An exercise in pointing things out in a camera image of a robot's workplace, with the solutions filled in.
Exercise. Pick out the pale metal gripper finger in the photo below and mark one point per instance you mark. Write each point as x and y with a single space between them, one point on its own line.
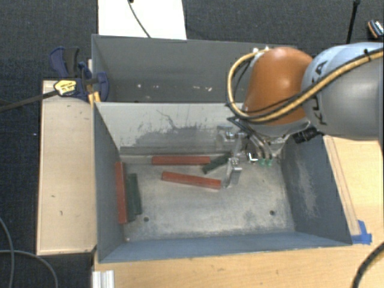
226 132
235 174

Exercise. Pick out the black cylinder on white bracket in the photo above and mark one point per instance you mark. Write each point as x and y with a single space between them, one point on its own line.
306 135

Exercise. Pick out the grey metal bin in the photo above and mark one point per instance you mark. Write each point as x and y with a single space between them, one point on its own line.
210 214

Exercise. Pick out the red-brown flat block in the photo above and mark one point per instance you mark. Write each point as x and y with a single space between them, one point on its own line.
180 160
121 193
192 180

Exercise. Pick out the dark green flat block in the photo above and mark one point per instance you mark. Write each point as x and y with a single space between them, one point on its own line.
214 164
134 196

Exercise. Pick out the pale wood flat board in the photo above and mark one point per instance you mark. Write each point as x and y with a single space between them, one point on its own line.
66 175

